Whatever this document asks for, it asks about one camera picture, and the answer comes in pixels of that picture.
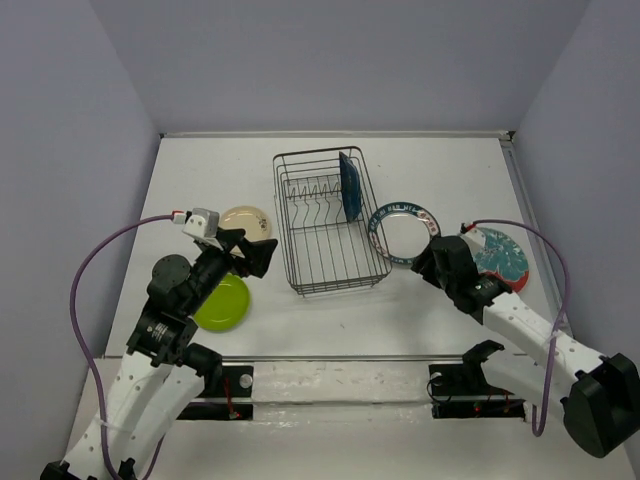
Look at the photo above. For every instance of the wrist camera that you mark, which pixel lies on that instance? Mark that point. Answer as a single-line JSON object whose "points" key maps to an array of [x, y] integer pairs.
{"points": [[473, 236], [201, 224]]}

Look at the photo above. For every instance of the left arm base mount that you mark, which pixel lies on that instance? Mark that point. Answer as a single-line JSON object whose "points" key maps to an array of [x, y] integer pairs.
{"points": [[227, 399]]}

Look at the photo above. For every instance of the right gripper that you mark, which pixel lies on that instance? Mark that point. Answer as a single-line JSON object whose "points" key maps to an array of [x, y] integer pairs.
{"points": [[421, 260]]}

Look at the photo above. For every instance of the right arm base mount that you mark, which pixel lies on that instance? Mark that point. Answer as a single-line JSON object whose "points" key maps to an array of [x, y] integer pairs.
{"points": [[460, 390]]}

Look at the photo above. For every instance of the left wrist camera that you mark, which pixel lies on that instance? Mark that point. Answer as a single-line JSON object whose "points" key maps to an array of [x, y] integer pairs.
{"points": [[201, 224]]}

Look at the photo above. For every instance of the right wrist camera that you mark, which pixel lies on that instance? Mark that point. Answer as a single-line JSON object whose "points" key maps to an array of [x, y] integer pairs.
{"points": [[473, 236]]}

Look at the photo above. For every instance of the lime green plate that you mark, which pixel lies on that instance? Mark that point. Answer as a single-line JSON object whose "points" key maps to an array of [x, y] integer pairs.
{"points": [[226, 306]]}

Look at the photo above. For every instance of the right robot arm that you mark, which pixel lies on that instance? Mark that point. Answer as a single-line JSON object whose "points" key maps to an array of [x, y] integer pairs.
{"points": [[595, 395]]}

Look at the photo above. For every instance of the wire dish rack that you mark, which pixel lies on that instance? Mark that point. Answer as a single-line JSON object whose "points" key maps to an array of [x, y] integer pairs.
{"points": [[322, 251]]}

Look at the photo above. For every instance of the red and teal plate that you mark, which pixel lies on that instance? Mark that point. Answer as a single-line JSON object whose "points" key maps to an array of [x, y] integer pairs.
{"points": [[503, 257]]}

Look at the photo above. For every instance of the cream plate with flower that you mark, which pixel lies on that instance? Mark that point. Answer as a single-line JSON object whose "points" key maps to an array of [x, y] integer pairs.
{"points": [[253, 220]]}

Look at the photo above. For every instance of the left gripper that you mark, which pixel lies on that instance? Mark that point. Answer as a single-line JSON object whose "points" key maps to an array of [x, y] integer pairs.
{"points": [[258, 253]]}

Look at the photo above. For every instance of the dark blue plate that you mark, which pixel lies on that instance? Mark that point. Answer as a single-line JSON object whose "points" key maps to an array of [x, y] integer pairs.
{"points": [[350, 188]]}

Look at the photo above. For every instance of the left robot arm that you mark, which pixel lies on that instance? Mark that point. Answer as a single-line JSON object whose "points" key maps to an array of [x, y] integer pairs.
{"points": [[163, 370]]}

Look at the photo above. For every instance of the white plate teal lettered rim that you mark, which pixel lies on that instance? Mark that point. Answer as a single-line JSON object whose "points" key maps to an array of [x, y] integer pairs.
{"points": [[399, 231]]}

